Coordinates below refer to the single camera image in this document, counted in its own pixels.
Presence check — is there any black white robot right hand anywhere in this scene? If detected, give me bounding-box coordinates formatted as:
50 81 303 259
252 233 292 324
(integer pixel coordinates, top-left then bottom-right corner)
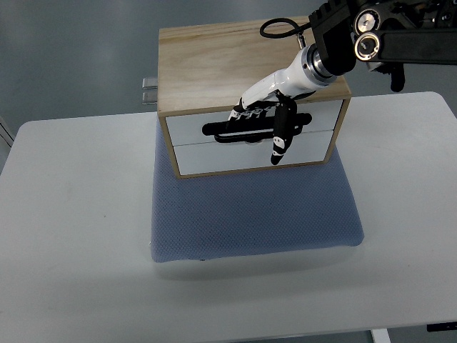
226 44 336 165

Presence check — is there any white drawer black handle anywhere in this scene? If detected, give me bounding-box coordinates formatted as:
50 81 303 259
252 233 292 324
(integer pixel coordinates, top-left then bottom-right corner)
166 100 343 146

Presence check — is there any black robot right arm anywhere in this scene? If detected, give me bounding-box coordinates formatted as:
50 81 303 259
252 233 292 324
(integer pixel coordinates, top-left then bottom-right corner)
260 1 456 92

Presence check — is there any white lower drawer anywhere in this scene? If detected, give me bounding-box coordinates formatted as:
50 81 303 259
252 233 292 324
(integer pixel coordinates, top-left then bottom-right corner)
174 131 333 176

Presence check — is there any wooden drawer cabinet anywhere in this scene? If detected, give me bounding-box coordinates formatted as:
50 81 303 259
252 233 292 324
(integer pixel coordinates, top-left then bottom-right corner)
158 21 351 178

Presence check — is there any blue-grey mesh cushion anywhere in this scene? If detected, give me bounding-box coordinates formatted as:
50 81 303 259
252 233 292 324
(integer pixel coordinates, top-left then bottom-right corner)
150 130 364 263

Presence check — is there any white table leg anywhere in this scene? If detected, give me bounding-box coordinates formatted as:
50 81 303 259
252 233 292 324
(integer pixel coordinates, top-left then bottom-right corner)
371 329 391 343

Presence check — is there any black table control panel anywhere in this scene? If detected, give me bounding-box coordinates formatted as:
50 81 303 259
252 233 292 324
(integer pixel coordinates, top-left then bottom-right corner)
426 322 457 332

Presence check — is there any lower metal table bracket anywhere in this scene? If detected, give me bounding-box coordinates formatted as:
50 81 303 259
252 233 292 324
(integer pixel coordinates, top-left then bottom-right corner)
142 90 158 105

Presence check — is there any metal table bracket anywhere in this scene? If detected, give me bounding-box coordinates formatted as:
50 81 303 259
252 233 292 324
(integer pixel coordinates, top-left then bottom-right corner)
142 76 158 89
142 90 158 105

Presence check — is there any upper metal table bracket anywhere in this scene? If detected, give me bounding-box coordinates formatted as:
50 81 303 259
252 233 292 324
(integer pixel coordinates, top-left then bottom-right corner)
142 76 158 89

